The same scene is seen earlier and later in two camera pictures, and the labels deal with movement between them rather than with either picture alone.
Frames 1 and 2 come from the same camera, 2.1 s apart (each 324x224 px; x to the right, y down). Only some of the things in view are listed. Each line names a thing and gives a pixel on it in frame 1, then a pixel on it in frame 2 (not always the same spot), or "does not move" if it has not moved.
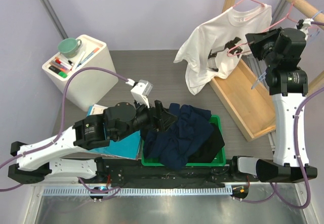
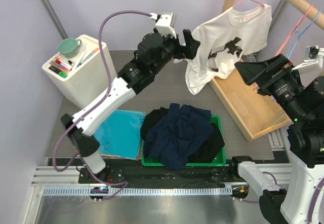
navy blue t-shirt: x=171 y=147 does not move
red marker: x=64 y=64 does not move
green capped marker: x=62 y=74 does not move
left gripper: x=162 y=119 -> x=188 y=51
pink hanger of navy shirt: x=285 y=17 -> x=302 y=19
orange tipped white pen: x=95 y=50 does not move
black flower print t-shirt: x=210 y=149 does not move
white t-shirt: x=216 y=47 does not move
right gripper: x=253 y=38 -> x=278 y=66
